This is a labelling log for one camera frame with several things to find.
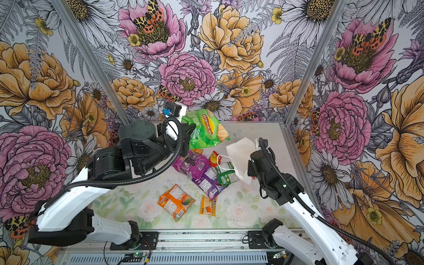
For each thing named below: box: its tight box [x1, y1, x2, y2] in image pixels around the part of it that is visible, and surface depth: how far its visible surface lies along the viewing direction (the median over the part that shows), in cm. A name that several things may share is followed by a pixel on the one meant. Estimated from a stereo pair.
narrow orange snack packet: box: [199, 195, 218, 217], surface depth 85 cm
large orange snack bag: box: [157, 183, 196, 222], surface depth 85 cm
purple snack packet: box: [191, 165, 230, 201], surface depth 91 cm
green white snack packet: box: [215, 161, 240, 187], surface depth 93 cm
